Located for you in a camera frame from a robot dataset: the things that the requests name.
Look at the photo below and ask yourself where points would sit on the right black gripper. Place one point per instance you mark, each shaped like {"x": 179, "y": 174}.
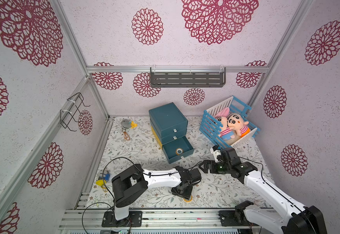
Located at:
{"x": 211, "y": 166}

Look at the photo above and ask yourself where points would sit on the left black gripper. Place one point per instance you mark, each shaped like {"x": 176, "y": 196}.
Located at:
{"x": 188, "y": 196}

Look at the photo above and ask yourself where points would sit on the teal drawer cabinet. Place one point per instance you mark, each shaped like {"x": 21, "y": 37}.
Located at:
{"x": 169, "y": 126}

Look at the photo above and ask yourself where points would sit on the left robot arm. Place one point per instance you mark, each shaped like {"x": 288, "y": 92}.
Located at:
{"x": 130, "y": 184}

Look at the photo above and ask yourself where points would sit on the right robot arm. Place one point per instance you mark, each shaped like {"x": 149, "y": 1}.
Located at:
{"x": 290, "y": 216}

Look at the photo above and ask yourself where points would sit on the pink plush doll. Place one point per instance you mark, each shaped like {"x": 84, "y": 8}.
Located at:
{"x": 225, "y": 133}

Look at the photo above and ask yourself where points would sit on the blue white toy crib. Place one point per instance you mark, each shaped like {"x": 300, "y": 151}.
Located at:
{"x": 210, "y": 127}

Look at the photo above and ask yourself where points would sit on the boy plush doll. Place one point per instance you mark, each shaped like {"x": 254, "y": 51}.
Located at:
{"x": 236, "y": 123}

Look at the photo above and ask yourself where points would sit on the grey plush duck toy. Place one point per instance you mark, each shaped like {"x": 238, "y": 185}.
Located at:
{"x": 128, "y": 124}

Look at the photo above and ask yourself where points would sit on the blue yellow small toy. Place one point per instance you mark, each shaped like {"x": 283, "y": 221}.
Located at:
{"x": 102, "y": 179}

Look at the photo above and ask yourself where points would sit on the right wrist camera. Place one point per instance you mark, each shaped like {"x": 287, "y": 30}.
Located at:
{"x": 216, "y": 153}

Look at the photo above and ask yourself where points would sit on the grey wall shelf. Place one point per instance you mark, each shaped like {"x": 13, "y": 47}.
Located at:
{"x": 187, "y": 79}

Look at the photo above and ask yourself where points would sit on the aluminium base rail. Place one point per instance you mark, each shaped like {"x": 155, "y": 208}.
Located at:
{"x": 99, "y": 220}

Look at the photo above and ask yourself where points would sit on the black wire wall rack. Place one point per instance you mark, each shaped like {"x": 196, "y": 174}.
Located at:
{"x": 66, "y": 116}

